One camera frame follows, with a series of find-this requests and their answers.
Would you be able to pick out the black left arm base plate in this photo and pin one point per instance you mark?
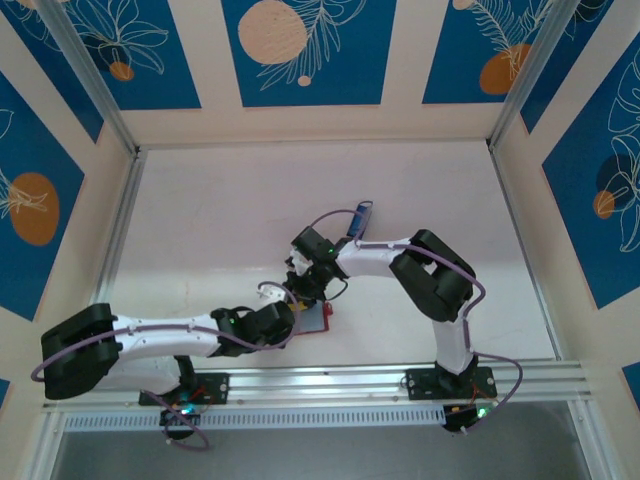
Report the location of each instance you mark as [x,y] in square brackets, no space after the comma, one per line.
[215,387]

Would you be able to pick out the blue credit card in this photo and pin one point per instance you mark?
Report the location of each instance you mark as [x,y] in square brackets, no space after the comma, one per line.
[359,220]

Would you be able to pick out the aluminium table side rail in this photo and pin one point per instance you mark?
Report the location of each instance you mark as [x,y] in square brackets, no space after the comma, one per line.
[524,250]
[112,250]

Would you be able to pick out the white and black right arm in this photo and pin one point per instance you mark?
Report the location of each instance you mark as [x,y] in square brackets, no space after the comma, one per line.
[370,259]

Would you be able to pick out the aluminium mounting rail beam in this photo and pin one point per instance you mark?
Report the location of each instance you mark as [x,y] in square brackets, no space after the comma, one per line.
[320,382]

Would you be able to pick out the aluminium frame post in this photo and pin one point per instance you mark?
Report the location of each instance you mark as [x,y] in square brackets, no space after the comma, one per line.
[531,75]
[94,75]

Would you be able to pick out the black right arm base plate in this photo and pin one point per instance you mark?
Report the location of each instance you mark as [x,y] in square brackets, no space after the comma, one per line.
[420,382]

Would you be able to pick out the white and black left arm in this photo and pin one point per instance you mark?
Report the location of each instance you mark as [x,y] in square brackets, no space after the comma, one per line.
[165,337]

